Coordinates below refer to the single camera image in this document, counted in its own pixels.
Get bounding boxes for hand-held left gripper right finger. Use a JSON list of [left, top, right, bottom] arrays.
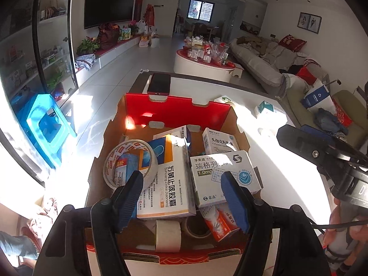
[[220, 171, 334, 276]]

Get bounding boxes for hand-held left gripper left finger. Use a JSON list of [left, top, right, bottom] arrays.
[[32, 170, 144, 276]]

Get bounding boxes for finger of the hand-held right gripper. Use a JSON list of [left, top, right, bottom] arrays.
[[300, 124, 368, 164], [276, 124, 331, 166]]

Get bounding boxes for white box grey logo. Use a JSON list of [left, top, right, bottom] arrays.
[[189, 149, 264, 208]]

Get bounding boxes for clear tape roll red print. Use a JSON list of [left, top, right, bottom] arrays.
[[103, 139, 159, 191]]

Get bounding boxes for beige masking tape roll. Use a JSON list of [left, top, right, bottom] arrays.
[[155, 219, 182, 253]]

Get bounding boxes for white medicine box orange sticker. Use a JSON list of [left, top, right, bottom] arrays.
[[202, 127, 241, 157]]

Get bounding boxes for white box green logo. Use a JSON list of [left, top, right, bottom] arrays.
[[214, 95, 236, 106]]

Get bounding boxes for red cardboard box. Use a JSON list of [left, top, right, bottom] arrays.
[[86, 92, 251, 265]]

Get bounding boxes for person's right hand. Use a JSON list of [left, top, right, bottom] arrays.
[[323, 198, 368, 271]]

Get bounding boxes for dark blue clothes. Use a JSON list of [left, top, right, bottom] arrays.
[[313, 108, 349, 138]]

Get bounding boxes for red white medicine box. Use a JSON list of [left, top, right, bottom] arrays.
[[201, 204, 241, 242]]

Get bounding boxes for olive green sofa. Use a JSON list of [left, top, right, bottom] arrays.
[[286, 89, 368, 153]]

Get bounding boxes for red patterned bag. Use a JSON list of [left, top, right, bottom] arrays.
[[332, 98, 353, 127]]

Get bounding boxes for blue white paper bag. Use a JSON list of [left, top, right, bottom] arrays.
[[300, 79, 337, 112]]

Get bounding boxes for white box green triangle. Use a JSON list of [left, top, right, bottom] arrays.
[[254, 100, 288, 122]]

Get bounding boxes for brown tape roll gold label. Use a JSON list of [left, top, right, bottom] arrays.
[[184, 215, 212, 238]]

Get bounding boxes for person's beige jacket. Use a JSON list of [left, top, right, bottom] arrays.
[[27, 198, 59, 243]]

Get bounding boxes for grey covered sofa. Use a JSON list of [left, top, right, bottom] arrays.
[[228, 36, 331, 98]]

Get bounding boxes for red cushion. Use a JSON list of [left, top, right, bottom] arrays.
[[278, 34, 307, 53]]

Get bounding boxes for black smartphone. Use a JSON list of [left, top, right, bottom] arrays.
[[147, 73, 172, 96]]

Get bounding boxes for person's blue jeans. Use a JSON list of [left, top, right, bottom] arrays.
[[0, 230, 39, 269]]

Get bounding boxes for round white coffee table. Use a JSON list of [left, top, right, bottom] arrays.
[[173, 49, 237, 83]]

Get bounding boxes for blue plastic stool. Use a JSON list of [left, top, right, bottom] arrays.
[[17, 93, 78, 170]]

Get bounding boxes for group of bottles and packets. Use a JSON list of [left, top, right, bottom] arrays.
[[184, 36, 230, 65]]

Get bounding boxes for striped blue cloth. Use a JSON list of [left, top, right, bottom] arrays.
[[74, 53, 97, 71]]

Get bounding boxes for dining table with chairs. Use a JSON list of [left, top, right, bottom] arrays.
[[190, 21, 220, 36]]

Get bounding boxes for white low tv bench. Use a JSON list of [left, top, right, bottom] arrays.
[[75, 33, 143, 77]]

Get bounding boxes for potted green plant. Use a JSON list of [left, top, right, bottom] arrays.
[[75, 35, 100, 54]]

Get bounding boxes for barred window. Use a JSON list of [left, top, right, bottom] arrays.
[[188, 0, 215, 23]]

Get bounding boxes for dark red bag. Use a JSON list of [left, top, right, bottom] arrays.
[[96, 22, 120, 47]]

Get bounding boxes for glass display cabinet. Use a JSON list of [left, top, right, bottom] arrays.
[[0, 0, 80, 184]]

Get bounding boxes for red hanging decoration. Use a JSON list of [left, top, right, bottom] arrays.
[[144, 4, 156, 26]]

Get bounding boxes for black television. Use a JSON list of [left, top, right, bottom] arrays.
[[83, 0, 138, 30]]

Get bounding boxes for black cable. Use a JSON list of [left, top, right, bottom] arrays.
[[313, 217, 368, 232]]

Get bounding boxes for framed wall picture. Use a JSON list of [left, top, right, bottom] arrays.
[[297, 12, 322, 34]]

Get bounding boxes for wide wall painting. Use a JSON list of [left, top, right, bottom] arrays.
[[240, 21, 261, 34]]

